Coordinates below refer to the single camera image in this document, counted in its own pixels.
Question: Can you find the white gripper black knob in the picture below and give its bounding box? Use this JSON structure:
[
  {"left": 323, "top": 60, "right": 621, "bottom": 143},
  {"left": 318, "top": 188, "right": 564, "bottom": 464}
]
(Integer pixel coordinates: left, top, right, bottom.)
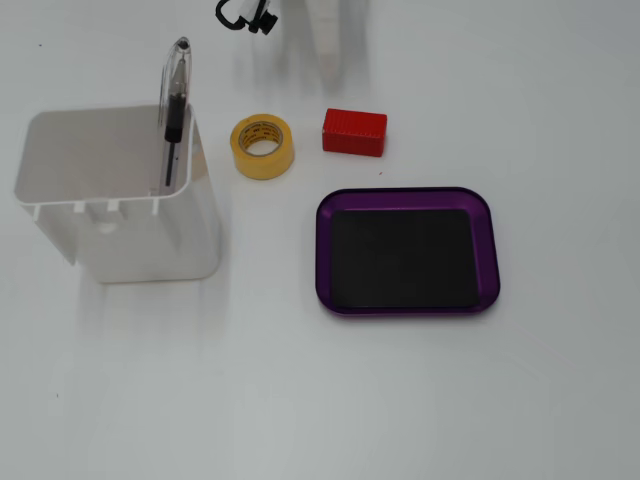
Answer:
[{"left": 235, "top": 0, "right": 347, "bottom": 89}]

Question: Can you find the red rectangular block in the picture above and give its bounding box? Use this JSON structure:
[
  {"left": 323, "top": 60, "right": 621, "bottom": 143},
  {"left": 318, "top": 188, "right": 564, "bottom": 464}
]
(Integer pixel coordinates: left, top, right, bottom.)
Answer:
[{"left": 321, "top": 107, "right": 389, "bottom": 158}]

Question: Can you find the yellow tape roll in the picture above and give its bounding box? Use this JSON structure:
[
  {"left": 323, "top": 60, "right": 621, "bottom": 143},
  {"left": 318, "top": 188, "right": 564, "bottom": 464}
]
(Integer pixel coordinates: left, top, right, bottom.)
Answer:
[{"left": 229, "top": 113, "right": 296, "bottom": 182}]

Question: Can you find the clear ballpoint pen black grip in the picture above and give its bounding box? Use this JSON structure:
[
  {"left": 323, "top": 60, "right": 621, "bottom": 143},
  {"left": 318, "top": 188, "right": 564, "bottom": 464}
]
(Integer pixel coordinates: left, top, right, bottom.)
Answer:
[{"left": 157, "top": 35, "right": 194, "bottom": 189}]

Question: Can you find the purple metal tray black pad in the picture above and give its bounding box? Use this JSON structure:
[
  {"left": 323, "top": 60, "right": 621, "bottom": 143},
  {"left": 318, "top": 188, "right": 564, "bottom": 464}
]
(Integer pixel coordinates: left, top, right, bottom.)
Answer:
[{"left": 314, "top": 186, "right": 502, "bottom": 317}]

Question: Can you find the white plastic container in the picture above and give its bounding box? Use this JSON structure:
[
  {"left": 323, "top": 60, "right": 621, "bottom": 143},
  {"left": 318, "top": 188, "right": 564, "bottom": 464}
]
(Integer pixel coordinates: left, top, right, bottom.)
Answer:
[{"left": 13, "top": 103, "right": 224, "bottom": 285}]

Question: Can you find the black cable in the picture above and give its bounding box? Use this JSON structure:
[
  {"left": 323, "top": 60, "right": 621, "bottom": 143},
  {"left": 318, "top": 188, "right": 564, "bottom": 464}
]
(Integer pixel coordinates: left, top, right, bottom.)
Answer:
[{"left": 215, "top": 0, "right": 251, "bottom": 31}]

